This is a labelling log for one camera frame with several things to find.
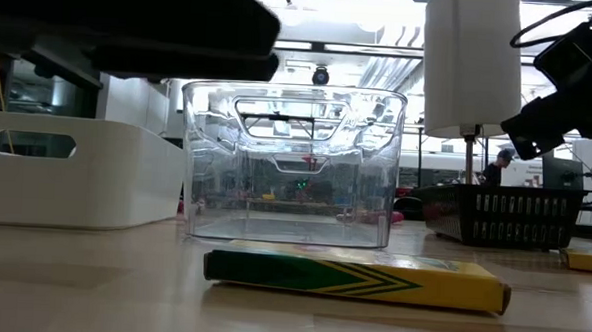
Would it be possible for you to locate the black computer monitor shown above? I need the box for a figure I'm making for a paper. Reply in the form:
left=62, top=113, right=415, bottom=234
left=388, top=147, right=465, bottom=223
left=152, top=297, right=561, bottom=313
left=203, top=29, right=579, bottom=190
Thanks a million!
left=540, top=155, right=586, bottom=193

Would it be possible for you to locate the white table lamp wooden base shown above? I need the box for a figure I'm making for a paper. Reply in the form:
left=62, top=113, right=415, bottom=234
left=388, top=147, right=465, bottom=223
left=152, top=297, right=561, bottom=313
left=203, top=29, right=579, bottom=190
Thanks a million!
left=417, top=0, right=527, bottom=190

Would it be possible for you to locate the yellow green crayon box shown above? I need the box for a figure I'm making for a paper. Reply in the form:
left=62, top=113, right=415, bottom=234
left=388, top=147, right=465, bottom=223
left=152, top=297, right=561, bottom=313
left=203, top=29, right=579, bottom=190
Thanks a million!
left=557, top=246, right=592, bottom=275
left=201, top=237, right=514, bottom=317

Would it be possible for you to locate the black ceiling spotlight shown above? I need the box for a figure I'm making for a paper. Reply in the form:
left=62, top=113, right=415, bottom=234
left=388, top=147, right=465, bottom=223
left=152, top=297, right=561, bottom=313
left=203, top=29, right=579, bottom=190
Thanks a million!
left=311, top=65, right=331, bottom=87

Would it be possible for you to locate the yellow hanging cord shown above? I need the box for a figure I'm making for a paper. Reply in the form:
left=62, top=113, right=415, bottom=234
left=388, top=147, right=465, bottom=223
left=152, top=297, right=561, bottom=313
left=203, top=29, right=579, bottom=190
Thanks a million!
left=0, top=50, right=22, bottom=156

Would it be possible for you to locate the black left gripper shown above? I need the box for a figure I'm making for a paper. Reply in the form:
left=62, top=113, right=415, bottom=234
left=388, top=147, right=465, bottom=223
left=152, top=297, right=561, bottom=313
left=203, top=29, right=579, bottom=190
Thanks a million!
left=0, top=0, right=134, bottom=60

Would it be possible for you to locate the white plastic bin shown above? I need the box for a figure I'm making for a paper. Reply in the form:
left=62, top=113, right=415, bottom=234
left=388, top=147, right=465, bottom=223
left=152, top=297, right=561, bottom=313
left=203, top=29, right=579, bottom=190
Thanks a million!
left=0, top=110, right=188, bottom=235

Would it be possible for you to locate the person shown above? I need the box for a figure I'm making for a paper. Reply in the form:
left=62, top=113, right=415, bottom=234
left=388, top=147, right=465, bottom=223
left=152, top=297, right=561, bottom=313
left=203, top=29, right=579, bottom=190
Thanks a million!
left=480, top=146, right=517, bottom=188

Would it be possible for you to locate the black mesh plastic basket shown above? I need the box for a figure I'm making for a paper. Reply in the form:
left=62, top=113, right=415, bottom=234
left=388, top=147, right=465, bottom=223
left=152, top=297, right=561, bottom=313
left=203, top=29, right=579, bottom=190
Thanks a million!
left=412, top=181, right=590, bottom=254

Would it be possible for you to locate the long fluorescent ceiling light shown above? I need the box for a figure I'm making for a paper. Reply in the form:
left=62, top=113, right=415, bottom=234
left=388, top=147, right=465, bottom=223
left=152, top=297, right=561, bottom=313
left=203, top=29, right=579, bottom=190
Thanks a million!
left=273, top=39, right=425, bottom=58

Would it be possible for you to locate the clear plastic bin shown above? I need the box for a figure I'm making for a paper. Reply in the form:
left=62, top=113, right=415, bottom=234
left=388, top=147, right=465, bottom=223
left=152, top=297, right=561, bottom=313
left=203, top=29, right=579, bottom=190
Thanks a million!
left=175, top=78, right=410, bottom=252

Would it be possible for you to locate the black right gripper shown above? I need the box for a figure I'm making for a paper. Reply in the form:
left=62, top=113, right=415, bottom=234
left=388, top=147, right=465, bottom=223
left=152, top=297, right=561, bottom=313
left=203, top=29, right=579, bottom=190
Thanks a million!
left=498, top=92, right=592, bottom=165

